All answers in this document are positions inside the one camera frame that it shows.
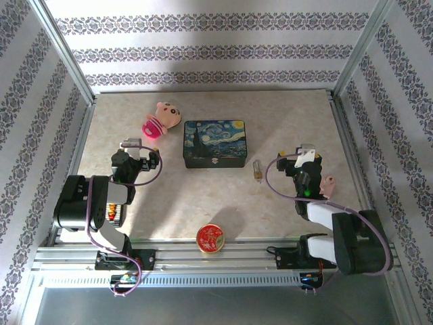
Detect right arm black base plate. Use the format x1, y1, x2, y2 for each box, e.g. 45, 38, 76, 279
267, 246, 339, 271

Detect pink plush doll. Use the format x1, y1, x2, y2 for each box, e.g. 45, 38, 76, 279
141, 101, 183, 138

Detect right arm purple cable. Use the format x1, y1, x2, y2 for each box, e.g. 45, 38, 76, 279
265, 152, 394, 296

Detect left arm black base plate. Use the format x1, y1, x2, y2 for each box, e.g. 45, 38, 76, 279
95, 248, 157, 272

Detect starry night tin box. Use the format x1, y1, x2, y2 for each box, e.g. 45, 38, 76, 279
182, 118, 249, 170

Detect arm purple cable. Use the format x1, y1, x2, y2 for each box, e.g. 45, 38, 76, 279
265, 152, 394, 296
84, 145, 164, 299

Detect aluminium frame post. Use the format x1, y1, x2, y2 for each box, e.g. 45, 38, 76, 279
332, 0, 395, 100
28, 0, 97, 106

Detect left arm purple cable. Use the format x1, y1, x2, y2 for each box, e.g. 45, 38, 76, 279
84, 145, 164, 299

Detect small pink pig figure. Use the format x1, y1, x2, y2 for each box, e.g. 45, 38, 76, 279
319, 175, 336, 199

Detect black box with coloured items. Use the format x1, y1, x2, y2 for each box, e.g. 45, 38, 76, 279
104, 201, 128, 228

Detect red gold round tin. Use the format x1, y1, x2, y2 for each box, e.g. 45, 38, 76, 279
196, 223, 226, 254

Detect slotted grey cable duct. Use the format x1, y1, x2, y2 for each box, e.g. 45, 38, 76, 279
39, 272, 305, 289

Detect aluminium frame rail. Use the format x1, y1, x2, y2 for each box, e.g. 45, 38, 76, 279
32, 240, 404, 272

